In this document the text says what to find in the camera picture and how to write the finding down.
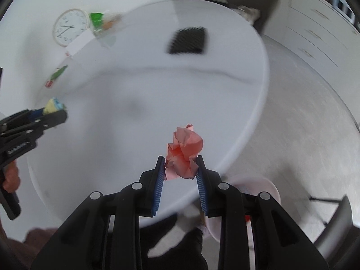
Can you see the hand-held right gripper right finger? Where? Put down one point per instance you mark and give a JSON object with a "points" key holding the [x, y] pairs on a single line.
{"points": [[201, 188]]}

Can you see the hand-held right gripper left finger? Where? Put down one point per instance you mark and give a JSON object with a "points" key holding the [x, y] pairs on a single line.
{"points": [[159, 185]]}

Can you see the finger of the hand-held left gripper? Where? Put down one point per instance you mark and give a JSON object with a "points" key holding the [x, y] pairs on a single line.
{"points": [[54, 118], [35, 114]]}

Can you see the yellow and blue paper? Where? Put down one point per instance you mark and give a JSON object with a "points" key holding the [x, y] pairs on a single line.
{"points": [[54, 105]]}

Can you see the pink paper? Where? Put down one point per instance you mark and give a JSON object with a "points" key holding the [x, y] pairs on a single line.
{"points": [[184, 149]]}

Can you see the white bin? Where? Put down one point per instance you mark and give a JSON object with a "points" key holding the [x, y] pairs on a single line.
{"points": [[250, 185]]}

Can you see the person's left hand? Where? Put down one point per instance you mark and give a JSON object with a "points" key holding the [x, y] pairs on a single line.
{"points": [[11, 177]]}

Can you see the black cloth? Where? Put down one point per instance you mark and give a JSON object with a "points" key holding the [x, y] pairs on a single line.
{"points": [[174, 244]]}

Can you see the white card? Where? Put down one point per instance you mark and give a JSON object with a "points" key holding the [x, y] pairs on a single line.
{"points": [[80, 43]]}

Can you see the maroon clothing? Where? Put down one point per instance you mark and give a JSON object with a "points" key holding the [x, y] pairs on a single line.
{"points": [[40, 237]]}

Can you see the orange snack in clear wrapper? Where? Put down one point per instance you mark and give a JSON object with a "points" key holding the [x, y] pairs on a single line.
{"points": [[111, 22]]}

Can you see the grey chair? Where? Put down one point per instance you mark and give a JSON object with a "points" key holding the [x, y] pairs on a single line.
{"points": [[336, 227]]}

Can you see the grey cloth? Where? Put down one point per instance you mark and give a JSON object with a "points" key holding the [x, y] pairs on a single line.
{"points": [[249, 12]]}

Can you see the white drawer cabinet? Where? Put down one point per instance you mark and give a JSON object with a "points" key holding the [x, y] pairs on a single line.
{"points": [[317, 31]]}

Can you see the white wall clock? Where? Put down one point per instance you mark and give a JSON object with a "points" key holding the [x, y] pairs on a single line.
{"points": [[69, 27]]}

